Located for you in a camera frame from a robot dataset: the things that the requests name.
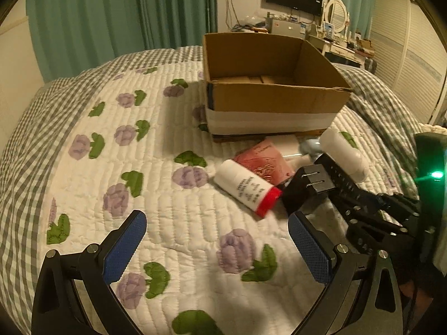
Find silver mini fridge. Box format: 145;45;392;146
267;17;306;39

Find white oval mirror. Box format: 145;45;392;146
324;0;349;33

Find white dressing table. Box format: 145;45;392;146
305;35;373;69

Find white floral quilt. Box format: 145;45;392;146
38;65;400;335

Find brown cardboard box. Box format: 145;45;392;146
203;33;352;142

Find small light blue fan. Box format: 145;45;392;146
283;138;323;161

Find red pouch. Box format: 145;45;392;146
233;139;295;186

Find white bottle red cap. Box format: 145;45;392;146
214;160;282;218

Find grey checked bedspread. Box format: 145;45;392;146
0;45;431;335

